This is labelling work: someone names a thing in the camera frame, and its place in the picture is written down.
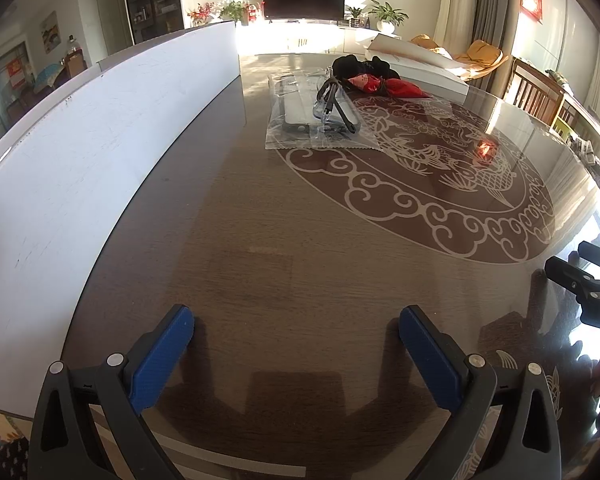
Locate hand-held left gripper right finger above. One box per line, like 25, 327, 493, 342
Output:
399, 305, 563, 480

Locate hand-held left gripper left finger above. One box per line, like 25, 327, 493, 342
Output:
27, 304, 196, 480

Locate cluttered side table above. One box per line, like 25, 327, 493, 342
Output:
550, 92, 600, 201

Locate wooden chair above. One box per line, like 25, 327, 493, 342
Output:
502, 57, 567, 129

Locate patterned rug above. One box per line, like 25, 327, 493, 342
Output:
0, 402, 34, 480

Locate white foam board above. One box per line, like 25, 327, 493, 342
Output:
0, 21, 242, 418

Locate lounge chair with orange cushions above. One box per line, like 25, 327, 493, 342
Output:
410, 34, 510, 81

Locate red pouch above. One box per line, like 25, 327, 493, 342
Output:
349, 74, 434, 99

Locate grey curtain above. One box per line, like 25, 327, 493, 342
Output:
472, 0, 524, 94

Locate clear plastic bag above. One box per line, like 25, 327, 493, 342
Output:
265, 72, 382, 151

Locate clear safety glasses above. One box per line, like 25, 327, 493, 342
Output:
310, 76, 359, 136

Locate cream curtain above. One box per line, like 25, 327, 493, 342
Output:
435, 0, 481, 51

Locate black cloth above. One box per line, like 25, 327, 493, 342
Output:
332, 55, 402, 82

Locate red poster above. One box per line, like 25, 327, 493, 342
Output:
7, 57, 29, 90

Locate large leafy potted plant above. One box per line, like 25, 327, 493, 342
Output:
369, 0, 409, 35

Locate white door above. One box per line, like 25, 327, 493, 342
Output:
96, 0, 131, 56

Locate white television cabinet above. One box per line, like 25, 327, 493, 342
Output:
237, 21, 382, 56

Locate red flower plant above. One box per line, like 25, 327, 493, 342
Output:
187, 2, 216, 28

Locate green potted plant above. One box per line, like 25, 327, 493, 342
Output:
219, 0, 249, 26

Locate dark display cabinet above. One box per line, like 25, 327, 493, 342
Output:
121, 0, 185, 45

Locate black television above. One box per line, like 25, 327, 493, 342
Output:
261, 0, 345, 23

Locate red wall hanging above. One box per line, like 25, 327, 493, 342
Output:
520, 0, 545, 24

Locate framed wall picture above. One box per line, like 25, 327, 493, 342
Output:
41, 10, 61, 54

